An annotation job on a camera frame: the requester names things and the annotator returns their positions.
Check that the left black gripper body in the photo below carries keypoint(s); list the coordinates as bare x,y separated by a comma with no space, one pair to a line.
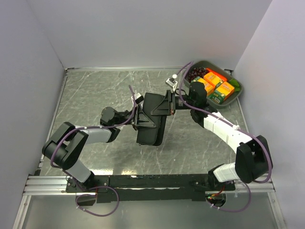
124,117

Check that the orange carrot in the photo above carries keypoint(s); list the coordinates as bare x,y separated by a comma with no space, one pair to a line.
218,74

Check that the grey plastic tray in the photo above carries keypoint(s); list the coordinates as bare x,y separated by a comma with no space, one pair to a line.
207,64

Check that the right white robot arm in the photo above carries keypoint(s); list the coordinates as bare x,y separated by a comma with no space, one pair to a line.
252,162

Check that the black zippered tool case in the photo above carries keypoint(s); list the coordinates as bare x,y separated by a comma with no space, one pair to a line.
152,136

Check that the orange juice carton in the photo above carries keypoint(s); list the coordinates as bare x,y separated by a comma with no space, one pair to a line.
213,79
222,92
208,87

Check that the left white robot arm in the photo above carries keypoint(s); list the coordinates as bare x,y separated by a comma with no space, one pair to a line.
65,146

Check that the dark red grapes bunch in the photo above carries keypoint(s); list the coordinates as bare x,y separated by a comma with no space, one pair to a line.
196,72

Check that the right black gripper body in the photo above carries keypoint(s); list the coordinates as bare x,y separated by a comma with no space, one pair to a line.
176,103

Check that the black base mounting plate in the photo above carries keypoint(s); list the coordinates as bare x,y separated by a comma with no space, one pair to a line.
110,188

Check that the green leaf vegetable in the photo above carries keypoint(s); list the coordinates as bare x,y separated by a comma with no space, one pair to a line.
233,82

